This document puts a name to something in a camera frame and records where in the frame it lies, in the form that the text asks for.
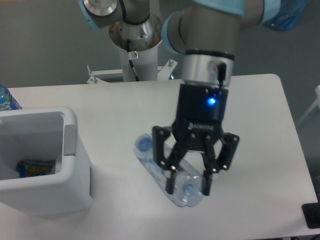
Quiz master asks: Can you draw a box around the black device at table corner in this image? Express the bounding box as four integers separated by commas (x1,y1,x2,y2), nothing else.
301,202,320,229

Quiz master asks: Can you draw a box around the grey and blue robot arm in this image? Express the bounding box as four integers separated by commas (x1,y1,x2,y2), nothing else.
152,0,281,196

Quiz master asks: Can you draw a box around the clear plastic bottle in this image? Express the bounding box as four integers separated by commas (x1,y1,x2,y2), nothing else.
134,133,205,208

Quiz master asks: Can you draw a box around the blue labelled bottle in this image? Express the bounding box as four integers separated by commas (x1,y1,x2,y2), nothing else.
0,84,22,111

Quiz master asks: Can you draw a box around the blue snack wrapper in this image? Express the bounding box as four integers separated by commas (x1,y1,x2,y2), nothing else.
16,160,55,178

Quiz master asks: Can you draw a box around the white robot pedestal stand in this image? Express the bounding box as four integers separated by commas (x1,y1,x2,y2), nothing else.
87,13,178,84

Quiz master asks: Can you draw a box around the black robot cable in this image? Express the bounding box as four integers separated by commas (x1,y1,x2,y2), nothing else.
126,38,141,82

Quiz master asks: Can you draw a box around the blue plastic bag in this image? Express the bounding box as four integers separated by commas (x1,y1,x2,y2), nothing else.
260,0,308,31

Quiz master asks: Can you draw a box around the white tissue paper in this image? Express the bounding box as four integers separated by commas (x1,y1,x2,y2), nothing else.
52,157,63,174

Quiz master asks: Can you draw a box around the white frame at right edge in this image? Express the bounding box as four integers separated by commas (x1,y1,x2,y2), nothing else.
296,85,320,128

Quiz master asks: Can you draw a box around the white plastic trash can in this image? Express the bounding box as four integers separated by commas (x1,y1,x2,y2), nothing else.
0,106,93,216

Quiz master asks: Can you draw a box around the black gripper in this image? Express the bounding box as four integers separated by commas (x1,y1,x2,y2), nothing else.
151,83,241,197

